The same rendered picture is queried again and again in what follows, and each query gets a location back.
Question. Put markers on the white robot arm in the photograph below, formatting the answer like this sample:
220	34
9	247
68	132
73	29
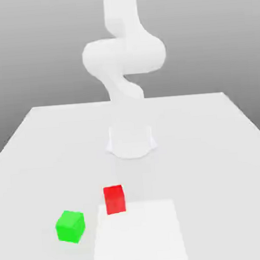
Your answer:
124	53

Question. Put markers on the small red cube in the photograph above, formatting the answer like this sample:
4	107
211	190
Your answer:
114	199

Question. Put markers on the small green cube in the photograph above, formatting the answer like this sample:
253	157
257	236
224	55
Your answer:
70	227

